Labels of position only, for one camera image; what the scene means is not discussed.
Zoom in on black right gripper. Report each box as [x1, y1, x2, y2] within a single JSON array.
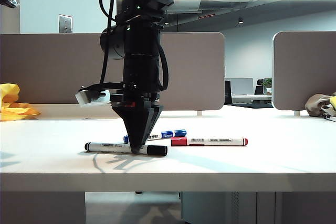
[[110, 83, 164, 154]]

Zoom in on blue cap whiteboard marker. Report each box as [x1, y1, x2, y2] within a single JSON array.
[[123, 129, 187, 143]]

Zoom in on black cap whiteboard marker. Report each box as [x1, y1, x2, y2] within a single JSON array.
[[84, 142, 168, 156]]

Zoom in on red cap whiteboard marker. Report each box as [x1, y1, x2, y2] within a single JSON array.
[[170, 136, 249, 147]]

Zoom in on brown desk divider panel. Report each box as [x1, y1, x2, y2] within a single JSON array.
[[271, 30, 336, 116], [0, 31, 226, 116]]

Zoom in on black office chair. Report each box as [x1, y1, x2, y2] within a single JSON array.
[[224, 80, 233, 105], [254, 79, 265, 95]]

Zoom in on beige desk shelf box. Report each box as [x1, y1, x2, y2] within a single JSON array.
[[30, 103, 124, 120]]

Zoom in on white background partition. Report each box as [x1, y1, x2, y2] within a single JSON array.
[[225, 77, 254, 96]]

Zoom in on white background desk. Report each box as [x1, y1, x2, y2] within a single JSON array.
[[230, 94, 273, 104]]

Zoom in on yellow cloth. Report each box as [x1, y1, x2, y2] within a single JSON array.
[[0, 83, 41, 122]]

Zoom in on green potted plant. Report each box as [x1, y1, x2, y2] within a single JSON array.
[[262, 77, 273, 96]]

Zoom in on beige desk leg panel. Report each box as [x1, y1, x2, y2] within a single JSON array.
[[0, 191, 86, 224], [275, 191, 336, 224]]

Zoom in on brown fabric bag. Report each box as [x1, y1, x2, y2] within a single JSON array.
[[304, 91, 336, 117]]

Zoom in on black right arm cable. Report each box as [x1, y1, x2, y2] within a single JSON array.
[[156, 42, 169, 91]]

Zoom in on black right camera cable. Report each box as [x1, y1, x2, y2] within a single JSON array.
[[98, 0, 124, 91]]

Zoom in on metal wall switch plate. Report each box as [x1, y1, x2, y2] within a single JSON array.
[[58, 14, 74, 34]]

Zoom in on grey pedestal cabinet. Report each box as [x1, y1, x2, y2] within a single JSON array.
[[180, 191, 276, 224]]

